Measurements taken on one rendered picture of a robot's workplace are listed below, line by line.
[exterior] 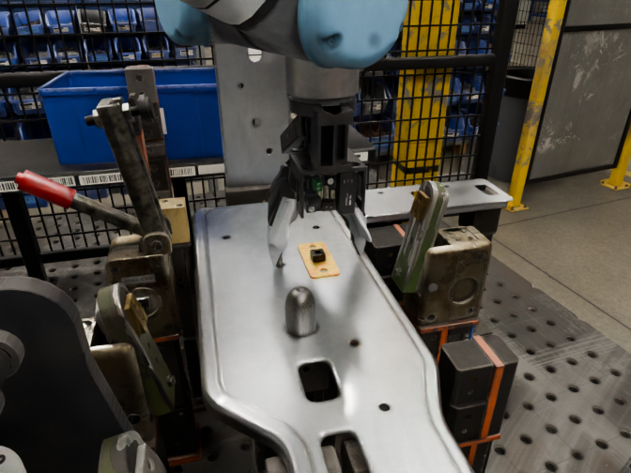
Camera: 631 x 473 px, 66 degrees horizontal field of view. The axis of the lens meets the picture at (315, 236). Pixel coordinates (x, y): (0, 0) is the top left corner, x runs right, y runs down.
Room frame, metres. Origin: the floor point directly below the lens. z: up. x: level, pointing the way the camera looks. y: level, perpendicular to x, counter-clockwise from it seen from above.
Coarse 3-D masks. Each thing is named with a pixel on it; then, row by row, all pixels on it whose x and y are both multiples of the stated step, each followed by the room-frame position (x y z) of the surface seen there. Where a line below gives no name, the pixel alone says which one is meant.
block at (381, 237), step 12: (372, 228) 0.66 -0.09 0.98; (384, 228) 0.66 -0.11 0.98; (396, 228) 0.66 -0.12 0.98; (372, 240) 0.62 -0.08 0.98; (384, 240) 0.62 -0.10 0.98; (396, 240) 0.62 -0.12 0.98; (372, 252) 0.61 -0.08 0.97; (384, 252) 0.61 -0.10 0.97; (396, 252) 0.61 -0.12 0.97; (384, 264) 0.61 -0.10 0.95; (384, 276) 0.61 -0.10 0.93; (396, 288) 0.61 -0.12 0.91
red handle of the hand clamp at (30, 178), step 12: (24, 180) 0.46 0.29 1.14; (36, 180) 0.46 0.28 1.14; (48, 180) 0.47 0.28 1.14; (36, 192) 0.46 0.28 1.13; (48, 192) 0.46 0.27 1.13; (60, 192) 0.46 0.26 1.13; (72, 192) 0.47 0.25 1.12; (60, 204) 0.46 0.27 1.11; (72, 204) 0.47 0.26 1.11; (84, 204) 0.47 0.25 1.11; (96, 204) 0.48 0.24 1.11; (96, 216) 0.47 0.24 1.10; (108, 216) 0.47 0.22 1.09; (120, 216) 0.48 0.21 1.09; (132, 216) 0.49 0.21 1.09; (132, 228) 0.48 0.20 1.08
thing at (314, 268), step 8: (304, 248) 0.56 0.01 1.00; (320, 248) 0.56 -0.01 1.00; (304, 256) 0.54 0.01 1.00; (312, 256) 0.53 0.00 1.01; (320, 256) 0.53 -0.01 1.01; (328, 256) 0.54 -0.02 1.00; (304, 264) 0.53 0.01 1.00; (312, 264) 0.52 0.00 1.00; (320, 264) 0.52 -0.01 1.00; (328, 264) 0.52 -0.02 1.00; (312, 272) 0.50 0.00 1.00; (320, 272) 0.50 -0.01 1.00; (328, 272) 0.50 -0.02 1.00; (336, 272) 0.50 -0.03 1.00
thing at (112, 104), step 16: (144, 96) 0.49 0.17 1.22; (96, 112) 0.48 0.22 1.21; (112, 112) 0.47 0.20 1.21; (128, 112) 0.48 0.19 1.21; (144, 112) 0.48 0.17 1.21; (112, 128) 0.47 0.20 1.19; (128, 128) 0.48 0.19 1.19; (112, 144) 0.47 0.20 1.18; (128, 144) 0.47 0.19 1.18; (128, 160) 0.47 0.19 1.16; (144, 160) 0.50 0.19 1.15; (128, 176) 0.47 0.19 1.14; (144, 176) 0.48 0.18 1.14; (128, 192) 0.47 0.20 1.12; (144, 192) 0.47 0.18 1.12; (144, 208) 0.47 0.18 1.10; (160, 208) 0.50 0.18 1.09; (144, 224) 0.47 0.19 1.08; (160, 224) 0.48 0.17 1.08
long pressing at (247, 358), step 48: (240, 240) 0.59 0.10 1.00; (288, 240) 0.59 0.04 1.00; (336, 240) 0.59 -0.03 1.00; (240, 288) 0.47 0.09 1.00; (288, 288) 0.47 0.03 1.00; (336, 288) 0.47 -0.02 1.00; (384, 288) 0.48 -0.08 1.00; (240, 336) 0.39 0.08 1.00; (288, 336) 0.39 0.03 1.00; (336, 336) 0.39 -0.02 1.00; (384, 336) 0.39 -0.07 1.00; (240, 384) 0.32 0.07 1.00; (288, 384) 0.32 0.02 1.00; (336, 384) 0.32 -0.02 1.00; (384, 384) 0.32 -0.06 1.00; (432, 384) 0.33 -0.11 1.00; (240, 432) 0.28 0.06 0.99; (288, 432) 0.27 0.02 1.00; (336, 432) 0.27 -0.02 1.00; (384, 432) 0.27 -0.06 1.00; (432, 432) 0.27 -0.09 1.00
